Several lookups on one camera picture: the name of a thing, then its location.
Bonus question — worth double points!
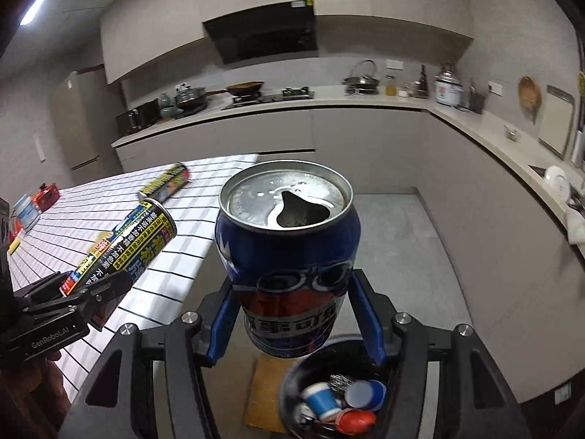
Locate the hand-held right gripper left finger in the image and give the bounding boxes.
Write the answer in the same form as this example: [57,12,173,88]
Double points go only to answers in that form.
[59,277,239,439]

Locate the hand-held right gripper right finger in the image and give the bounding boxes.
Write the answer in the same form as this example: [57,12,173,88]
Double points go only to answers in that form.
[350,267,522,439]

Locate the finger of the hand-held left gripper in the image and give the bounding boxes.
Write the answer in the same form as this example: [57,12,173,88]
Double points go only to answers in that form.
[79,269,136,333]
[13,271,76,308]

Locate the black yellow printed can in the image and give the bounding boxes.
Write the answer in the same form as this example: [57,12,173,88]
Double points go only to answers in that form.
[137,162,191,202]
[61,198,177,296]

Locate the steel wool scrubber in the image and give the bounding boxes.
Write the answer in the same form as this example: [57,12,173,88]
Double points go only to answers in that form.
[327,372,353,392]

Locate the blue plastic cup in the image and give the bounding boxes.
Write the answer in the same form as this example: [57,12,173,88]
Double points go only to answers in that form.
[344,379,387,411]

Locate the small blue white paper cup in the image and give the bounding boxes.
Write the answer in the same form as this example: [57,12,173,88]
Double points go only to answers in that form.
[301,380,343,421]

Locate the black trash bin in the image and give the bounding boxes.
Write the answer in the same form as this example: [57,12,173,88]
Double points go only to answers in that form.
[278,335,414,439]

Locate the blue soda can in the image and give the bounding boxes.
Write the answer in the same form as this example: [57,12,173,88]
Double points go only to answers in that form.
[215,160,362,360]

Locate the red and white paper cup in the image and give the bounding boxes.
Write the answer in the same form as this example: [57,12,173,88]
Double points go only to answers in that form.
[336,409,378,435]

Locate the person's left hand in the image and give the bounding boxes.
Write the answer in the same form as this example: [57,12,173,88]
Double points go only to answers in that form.
[0,350,72,439]

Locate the white tub with blue label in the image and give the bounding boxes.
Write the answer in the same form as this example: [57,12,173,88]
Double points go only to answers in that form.
[13,194,42,232]

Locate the small red pot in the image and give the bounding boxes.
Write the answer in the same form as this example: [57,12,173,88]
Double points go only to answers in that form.
[33,183,60,211]

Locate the white checked tablecloth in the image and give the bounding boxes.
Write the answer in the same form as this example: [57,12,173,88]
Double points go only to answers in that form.
[7,153,259,417]

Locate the beige refrigerator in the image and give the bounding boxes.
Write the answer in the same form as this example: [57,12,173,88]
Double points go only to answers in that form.
[49,70,124,175]

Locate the grey kitchen counter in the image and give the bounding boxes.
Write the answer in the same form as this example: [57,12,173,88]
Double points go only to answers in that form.
[112,85,585,404]

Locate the black toaster oven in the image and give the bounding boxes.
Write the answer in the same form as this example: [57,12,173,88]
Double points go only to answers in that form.
[116,100,161,136]

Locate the black pot with lid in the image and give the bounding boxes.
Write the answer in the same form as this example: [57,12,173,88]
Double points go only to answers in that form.
[174,85,209,112]

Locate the white plate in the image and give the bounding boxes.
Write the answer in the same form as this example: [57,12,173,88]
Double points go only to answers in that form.
[544,165,572,198]

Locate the black gas stove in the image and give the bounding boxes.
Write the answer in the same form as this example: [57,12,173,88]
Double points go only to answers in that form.
[222,86,316,111]

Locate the wok with glass lid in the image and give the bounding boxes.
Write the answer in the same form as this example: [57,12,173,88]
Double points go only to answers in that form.
[342,59,381,96]

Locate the frying pan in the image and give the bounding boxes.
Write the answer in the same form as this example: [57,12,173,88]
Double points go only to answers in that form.
[205,81,266,97]

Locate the dark glass bottle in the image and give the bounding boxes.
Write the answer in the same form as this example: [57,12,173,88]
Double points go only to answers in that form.
[414,64,430,100]

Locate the white rice cooker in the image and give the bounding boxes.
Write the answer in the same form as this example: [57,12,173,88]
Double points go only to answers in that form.
[434,66,462,107]

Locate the black knife block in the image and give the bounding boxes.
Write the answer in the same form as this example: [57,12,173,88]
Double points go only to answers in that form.
[468,80,486,115]

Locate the pale cutting board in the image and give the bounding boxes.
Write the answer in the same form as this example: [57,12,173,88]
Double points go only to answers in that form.
[537,85,575,155]

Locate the round woven trivet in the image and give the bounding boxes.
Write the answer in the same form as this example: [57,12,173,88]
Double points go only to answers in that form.
[518,75,543,122]

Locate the ceiling light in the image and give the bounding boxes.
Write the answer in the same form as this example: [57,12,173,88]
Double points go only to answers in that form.
[20,0,54,26]

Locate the black range hood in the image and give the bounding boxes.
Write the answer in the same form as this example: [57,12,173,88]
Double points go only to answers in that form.
[202,0,320,65]

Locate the grey wall cabinets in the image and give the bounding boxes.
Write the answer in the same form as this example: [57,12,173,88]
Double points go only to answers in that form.
[99,0,476,86]

